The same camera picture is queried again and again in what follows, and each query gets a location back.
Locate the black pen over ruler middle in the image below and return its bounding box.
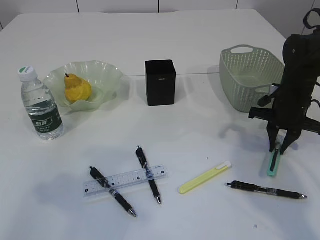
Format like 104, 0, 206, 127
135, 146, 162, 205

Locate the yellow pear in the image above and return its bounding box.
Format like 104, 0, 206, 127
64, 73, 92, 104

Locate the yellow utility knife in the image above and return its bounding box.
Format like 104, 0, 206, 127
178, 161, 232, 195

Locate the black pen right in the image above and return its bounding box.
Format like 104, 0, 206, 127
226, 180, 308, 200

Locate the transparent plastic ruler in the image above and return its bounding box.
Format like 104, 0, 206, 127
83, 165, 168, 198

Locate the green wavy glass plate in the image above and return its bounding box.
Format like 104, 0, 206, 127
43, 60, 123, 112

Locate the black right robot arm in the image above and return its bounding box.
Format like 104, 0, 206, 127
248, 31, 320, 155

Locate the clear water bottle green label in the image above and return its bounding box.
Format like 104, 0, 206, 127
18, 66, 64, 141

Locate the black pen under ruler left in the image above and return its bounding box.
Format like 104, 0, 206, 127
90, 166, 137, 218

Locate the black square pen holder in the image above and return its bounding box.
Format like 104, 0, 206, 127
144, 59, 176, 107

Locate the teal utility knife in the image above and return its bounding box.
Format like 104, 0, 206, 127
266, 132, 285, 178

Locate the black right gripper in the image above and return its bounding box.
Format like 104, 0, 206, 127
248, 82, 320, 155

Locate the green woven plastic basket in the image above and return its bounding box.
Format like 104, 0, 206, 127
219, 44, 285, 113

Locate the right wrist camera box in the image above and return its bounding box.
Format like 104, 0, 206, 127
257, 83, 280, 107

